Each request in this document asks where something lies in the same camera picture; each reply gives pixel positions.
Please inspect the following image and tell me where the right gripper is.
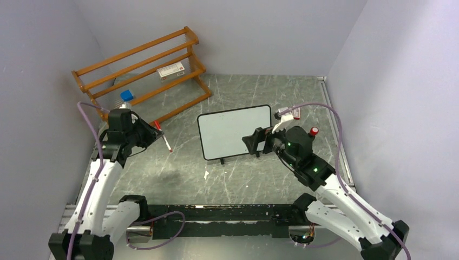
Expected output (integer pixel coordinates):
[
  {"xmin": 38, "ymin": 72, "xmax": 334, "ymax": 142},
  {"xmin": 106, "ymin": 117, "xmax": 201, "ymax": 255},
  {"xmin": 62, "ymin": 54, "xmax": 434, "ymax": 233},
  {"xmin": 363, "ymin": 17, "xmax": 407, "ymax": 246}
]
[{"xmin": 242, "ymin": 121, "xmax": 299, "ymax": 168}]

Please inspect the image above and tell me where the red and white marker pen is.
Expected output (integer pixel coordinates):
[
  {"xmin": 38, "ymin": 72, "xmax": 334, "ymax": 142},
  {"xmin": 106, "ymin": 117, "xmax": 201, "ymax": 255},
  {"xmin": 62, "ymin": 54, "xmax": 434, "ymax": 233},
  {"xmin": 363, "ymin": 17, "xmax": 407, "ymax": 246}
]
[{"xmin": 154, "ymin": 120, "xmax": 173, "ymax": 153}]

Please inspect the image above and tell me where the small whiteboard with black frame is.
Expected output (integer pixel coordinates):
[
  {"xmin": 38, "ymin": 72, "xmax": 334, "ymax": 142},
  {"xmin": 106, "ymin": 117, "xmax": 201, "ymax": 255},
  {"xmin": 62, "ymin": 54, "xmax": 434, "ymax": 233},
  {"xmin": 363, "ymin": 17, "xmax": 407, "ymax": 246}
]
[{"xmin": 197, "ymin": 104, "xmax": 272, "ymax": 164}]

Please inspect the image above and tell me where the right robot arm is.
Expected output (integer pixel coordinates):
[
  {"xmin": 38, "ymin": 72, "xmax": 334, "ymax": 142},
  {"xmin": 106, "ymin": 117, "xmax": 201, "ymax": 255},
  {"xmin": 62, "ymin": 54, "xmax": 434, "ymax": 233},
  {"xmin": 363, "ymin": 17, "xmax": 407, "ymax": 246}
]
[{"xmin": 242, "ymin": 126, "xmax": 409, "ymax": 259}]

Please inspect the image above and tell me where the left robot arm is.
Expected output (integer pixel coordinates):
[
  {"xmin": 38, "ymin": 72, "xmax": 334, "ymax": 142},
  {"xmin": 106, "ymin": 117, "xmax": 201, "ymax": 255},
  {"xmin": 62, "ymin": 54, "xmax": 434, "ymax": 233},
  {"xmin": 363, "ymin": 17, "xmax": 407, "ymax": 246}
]
[{"xmin": 48, "ymin": 108, "xmax": 164, "ymax": 259}]

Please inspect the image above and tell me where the blue eraser on shelf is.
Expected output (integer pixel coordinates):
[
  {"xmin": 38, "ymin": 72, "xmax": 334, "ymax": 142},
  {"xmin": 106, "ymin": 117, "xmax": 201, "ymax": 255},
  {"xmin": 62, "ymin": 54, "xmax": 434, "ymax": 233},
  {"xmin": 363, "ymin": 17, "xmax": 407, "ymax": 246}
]
[{"xmin": 120, "ymin": 89, "xmax": 135, "ymax": 102}]

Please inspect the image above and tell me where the small red white box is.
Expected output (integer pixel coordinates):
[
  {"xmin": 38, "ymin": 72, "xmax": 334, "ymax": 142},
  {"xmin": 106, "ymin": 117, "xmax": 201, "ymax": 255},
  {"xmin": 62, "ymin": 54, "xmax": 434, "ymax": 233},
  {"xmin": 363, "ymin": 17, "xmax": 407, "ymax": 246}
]
[{"xmin": 291, "ymin": 108, "xmax": 301, "ymax": 120}]

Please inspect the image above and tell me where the wooden tiered shelf rack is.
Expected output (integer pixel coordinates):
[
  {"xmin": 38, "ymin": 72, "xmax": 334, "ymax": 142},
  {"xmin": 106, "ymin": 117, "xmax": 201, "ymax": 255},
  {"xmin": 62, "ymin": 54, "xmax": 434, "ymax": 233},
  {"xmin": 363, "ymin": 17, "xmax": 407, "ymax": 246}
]
[{"xmin": 71, "ymin": 26, "xmax": 212, "ymax": 123}]

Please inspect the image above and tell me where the red black stamp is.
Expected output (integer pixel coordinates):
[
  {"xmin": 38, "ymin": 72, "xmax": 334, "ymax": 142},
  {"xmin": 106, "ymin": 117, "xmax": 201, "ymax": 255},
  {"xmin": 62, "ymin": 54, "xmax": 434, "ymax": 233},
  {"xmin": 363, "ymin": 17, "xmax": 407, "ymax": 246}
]
[{"xmin": 309, "ymin": 127, "xmax": 319, "ymax": 139}]

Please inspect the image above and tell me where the white red box on shelf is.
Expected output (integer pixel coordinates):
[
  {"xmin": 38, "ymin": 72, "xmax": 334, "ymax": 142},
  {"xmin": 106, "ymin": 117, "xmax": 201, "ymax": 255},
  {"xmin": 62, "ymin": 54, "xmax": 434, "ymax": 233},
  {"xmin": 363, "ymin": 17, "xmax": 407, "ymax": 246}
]
[{"xmin": 157, "ymin": 62, "xmax": 185, "ymax": 82}]

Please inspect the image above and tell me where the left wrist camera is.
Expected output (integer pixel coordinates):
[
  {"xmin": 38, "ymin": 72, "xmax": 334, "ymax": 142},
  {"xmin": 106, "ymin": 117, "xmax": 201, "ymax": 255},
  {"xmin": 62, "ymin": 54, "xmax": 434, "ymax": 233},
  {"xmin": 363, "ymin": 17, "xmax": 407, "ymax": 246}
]
[{"xmin": 117, "ymin": 102, "xmax": 132, "ymax": 109}]

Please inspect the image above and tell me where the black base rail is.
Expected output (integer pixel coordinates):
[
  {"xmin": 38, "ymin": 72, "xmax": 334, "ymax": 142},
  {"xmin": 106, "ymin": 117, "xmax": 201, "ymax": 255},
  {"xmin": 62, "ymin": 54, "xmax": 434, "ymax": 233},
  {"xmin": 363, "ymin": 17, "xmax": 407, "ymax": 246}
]
[{"xmin": 148, "ymin": 204, "xmax": 311, "ymax": 239}]

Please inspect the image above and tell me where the purple cable at base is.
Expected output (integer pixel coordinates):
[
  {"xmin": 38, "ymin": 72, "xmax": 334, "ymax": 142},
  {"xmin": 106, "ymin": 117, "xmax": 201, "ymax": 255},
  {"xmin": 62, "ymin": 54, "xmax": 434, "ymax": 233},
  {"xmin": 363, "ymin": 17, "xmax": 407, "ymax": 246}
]
[{"xmin": 125, "ymin": 211, "xmax": 186, "ymax": 251}]

